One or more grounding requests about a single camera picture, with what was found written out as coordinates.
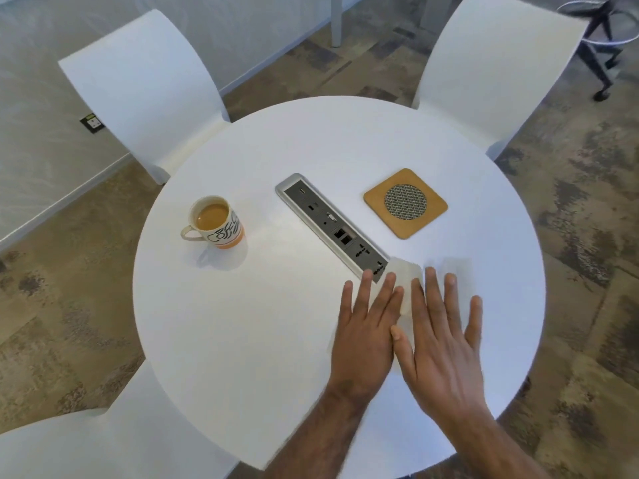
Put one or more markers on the person's right hand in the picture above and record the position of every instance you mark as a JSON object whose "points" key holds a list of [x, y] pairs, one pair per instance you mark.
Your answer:
{"points": [[442, 369]]}

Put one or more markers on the person's right forearm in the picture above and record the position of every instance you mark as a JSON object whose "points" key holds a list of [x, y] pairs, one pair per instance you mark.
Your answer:
{"points": [[489, 443]]}

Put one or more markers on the milky coffee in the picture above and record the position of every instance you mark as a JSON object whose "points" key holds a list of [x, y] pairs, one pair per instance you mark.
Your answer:
{"points": [[211, 215]]}

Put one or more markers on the person's right middle finger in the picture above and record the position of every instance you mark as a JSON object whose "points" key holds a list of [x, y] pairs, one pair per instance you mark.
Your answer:
{"points": [[434, 299]]}

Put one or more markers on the person's right thumb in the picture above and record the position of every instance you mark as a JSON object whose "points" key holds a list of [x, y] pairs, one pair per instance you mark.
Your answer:
{"points": [[402, 346]]}

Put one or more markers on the person's left forearm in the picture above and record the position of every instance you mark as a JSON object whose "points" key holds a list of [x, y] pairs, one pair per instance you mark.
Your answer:
{"points": [[324, 433]]}

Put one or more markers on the person's left little finger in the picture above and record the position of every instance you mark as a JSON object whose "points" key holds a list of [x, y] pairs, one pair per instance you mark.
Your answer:
{"points": [[347, 306]]}

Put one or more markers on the person's left hand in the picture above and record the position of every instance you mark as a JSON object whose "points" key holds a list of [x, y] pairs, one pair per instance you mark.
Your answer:
{"points": [[362, 349]]}

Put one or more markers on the silver table socket panel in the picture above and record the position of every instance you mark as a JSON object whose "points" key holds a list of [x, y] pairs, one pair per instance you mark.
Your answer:
{"points": [[329, 224]]}

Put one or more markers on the white plastic chair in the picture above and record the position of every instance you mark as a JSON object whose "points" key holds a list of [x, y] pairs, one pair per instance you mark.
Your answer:
{"points": [[149, 89], [125, 438], [494, 69]]}

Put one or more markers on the person's right little finger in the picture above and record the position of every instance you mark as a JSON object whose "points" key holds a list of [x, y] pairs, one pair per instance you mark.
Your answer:
{"points": [[474, 324]]}

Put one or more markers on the white paper napkin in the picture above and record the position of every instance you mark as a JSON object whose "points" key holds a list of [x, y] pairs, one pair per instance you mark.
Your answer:
{"points": [[407, 269]]}

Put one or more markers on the white mug with orange base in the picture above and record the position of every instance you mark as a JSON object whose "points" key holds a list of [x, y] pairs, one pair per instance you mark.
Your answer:
{"points": [[224, 236]]}

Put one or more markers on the person's left middle finger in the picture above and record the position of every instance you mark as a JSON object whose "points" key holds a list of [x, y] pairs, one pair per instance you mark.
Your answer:
{"points": [[382, 299]]}

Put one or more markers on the square cork coaster with mesh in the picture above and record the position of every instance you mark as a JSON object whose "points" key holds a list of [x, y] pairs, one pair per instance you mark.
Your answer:
{"points": [[405, 203]]}

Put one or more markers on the black wall power outlet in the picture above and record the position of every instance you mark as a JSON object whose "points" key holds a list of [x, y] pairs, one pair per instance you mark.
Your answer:
{"points": [[92, 123]]}

